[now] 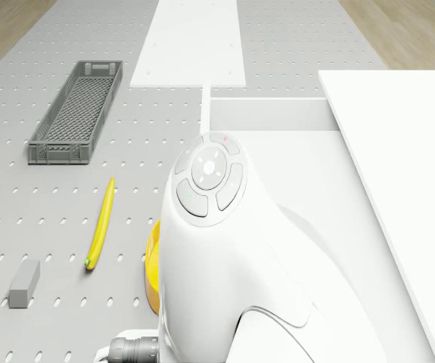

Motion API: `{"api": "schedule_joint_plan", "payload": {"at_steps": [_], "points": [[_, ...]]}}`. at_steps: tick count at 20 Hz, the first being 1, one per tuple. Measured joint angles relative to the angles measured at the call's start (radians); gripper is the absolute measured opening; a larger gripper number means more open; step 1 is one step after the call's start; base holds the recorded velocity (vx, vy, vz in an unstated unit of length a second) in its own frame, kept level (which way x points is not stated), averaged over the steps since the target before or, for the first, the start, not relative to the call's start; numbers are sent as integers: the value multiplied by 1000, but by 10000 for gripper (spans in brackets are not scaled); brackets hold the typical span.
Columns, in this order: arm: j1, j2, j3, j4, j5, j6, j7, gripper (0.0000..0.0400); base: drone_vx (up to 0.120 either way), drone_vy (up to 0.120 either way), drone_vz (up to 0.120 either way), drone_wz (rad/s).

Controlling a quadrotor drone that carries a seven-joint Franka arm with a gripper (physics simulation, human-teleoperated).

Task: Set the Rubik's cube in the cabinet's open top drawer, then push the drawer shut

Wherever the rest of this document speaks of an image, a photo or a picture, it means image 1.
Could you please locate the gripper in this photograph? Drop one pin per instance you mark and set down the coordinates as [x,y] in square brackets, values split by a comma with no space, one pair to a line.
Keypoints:
[134,346]

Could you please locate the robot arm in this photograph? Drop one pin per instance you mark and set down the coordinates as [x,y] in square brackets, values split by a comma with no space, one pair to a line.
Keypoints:
[221,246]

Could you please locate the yellow bowl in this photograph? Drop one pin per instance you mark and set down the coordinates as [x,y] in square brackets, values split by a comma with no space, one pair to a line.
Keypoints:
[152,272]

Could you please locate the grey cube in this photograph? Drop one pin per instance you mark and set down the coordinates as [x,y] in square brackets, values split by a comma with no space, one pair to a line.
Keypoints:
[24,283]

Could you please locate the dark grey basket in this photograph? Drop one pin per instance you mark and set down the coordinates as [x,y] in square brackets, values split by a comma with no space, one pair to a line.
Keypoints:
[77,109]

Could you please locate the white drawer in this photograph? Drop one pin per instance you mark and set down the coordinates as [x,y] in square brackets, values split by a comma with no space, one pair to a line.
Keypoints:
[308,170]

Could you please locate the white board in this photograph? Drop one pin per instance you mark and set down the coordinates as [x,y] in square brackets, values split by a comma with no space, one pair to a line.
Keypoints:
[190,41]

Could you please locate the white cabinet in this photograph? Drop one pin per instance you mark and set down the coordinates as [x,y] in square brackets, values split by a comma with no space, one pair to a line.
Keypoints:
[402,151]

